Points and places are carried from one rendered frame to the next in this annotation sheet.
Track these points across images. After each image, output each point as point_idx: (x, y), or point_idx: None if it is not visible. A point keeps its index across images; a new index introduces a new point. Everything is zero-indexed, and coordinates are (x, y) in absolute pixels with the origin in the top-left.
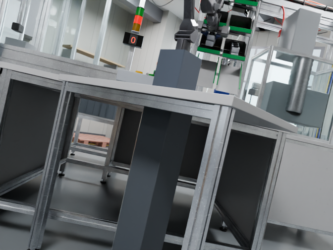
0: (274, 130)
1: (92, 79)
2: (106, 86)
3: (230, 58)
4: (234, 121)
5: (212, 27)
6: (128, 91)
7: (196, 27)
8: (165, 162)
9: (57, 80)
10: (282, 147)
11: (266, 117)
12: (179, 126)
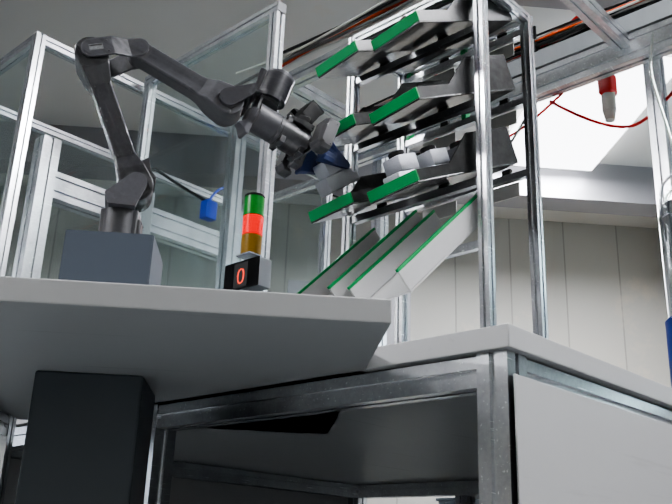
0: (453, 355)
1: None
2: None
3: (440, 197)
4: (338, 376)
5: (278, 144)
6: None
7: (140, 166)
8: None
9: (17, 424)
10: (505, 411)
11: (0, 292)
12: (81, 432)
